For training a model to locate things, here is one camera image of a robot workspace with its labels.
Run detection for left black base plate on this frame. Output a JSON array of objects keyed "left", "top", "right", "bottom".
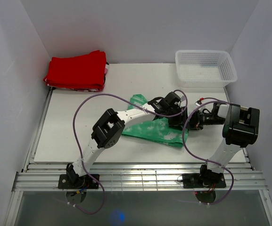
[{"left": 58, "top": 174, "right": 99, "bottom": 190}]

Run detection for aluminium frame rail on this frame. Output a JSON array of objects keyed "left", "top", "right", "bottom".
[{"left": 4, "top": 90, "right": 272, "bottom": 226}]

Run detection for folded red trousers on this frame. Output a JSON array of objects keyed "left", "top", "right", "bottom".
[{"left": 43, "top": 50, "right": 107, "bottom": 88}]

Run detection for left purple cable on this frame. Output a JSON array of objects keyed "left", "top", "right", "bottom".
[{"left": 72, "top": 89, "right": 189, "bottom": 215}]

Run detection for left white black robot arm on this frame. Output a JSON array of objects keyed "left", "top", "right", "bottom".
[{"left": 66, "top": 91, "right": 187, "bottom": 188}]

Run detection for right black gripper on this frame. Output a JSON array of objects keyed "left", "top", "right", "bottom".
[{"left": 188, "top": 109, "right": 224, "bottom": 130}]

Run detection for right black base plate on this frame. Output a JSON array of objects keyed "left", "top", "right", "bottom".
[{"left": 182, "top": 173, "right": 226, "bottom": 188}]

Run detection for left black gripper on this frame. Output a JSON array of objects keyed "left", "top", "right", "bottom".
[{"left": 164, "top": 105, "right": 190, "bottom": 130}]

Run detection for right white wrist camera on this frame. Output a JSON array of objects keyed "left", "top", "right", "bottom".
[{"left": 195, "top": 98, "right": 204, "bottom": 106}]

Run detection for purple cable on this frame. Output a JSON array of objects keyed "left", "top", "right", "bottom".
[
  {"left": 72, "top": 89, "right": 189, "bottom": 215},
  {"left": 175, "top": 97, "right": 235, "bottom": 206}
]

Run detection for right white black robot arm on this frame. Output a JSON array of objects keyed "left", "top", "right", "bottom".
[{"left": 182, "top": 103, "right": 260, "bottom": 188}]

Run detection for white plastic basket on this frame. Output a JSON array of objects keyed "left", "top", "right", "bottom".
[{"left": 175, "top": 50, "right": 238, "bottom": 88}]

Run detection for green tie-dye trousers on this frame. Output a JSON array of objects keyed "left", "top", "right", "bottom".
[{"left": 121, "top": 93, "right": 190, "bottom": 149}]

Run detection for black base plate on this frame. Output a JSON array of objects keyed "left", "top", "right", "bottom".
[
  {"left": 182, "top": 173, "right": 226, "bottom": 188},
  {"left": 58, "top": 174, "right": 99, "bottom": 190}
]

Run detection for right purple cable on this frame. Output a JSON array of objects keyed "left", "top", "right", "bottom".
[{"left": 175, "top": 97, "right": 235, "bottom": 206}]

